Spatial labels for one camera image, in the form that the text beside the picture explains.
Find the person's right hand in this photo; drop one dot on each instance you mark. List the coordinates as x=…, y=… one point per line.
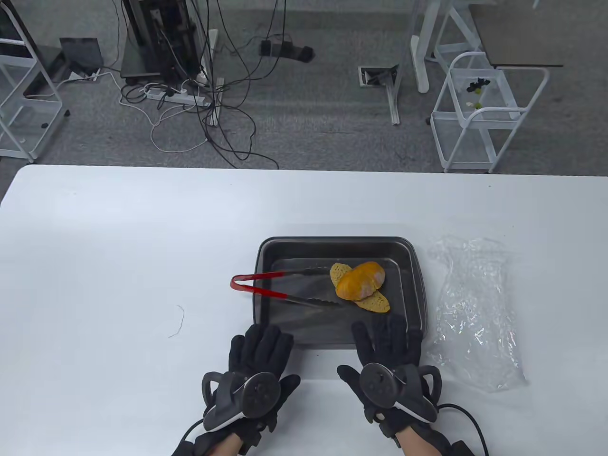
x=389, y=342

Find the person's left hand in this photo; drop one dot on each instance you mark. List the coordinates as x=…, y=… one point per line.
x=259, y=346

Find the orange bread bun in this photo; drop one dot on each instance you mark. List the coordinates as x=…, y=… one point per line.
x=358, y=282

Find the yellow lacy cookie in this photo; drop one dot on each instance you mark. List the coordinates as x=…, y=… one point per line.
x=338, y=273

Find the clear plastic bakery bag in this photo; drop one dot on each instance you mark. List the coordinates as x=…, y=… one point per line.
x=475, y=308

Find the person's right forearm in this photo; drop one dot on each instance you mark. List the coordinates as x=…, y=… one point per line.
x=413, y=444

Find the person's left forearm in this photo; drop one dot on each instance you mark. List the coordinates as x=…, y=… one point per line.
x=227, y=446

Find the black metal baking tray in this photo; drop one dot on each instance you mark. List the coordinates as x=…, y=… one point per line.
x=304, y=323

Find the thin loose thread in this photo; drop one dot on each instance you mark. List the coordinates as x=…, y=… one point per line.
x=183, y=317

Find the black wrist sensor box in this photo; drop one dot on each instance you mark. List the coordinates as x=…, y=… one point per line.
x=197, y=449
x=458, y=449

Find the small green white object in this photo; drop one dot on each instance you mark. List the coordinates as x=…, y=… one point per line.
x=476, y=105

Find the white power strip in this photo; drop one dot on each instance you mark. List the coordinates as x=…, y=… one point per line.
x=180, y=97

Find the floor outlet box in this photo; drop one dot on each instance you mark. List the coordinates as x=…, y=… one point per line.
x=377, y=76

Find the small black object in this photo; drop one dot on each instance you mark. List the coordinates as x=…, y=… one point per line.
x=477, y=85

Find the black power adapter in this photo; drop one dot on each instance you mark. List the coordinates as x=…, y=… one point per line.
x=285, y=50

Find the black equipment stand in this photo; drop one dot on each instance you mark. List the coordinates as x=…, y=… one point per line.
x=156, y=42

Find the brown desk board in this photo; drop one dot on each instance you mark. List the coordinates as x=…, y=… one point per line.
x=517, y=38

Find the white metal rack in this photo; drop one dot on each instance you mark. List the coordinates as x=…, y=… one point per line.
x=47, y=76

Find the white metal floor rail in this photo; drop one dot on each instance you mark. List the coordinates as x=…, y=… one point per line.
x=216, y=76

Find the white desk frame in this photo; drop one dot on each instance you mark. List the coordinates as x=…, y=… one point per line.
x=420, y=57

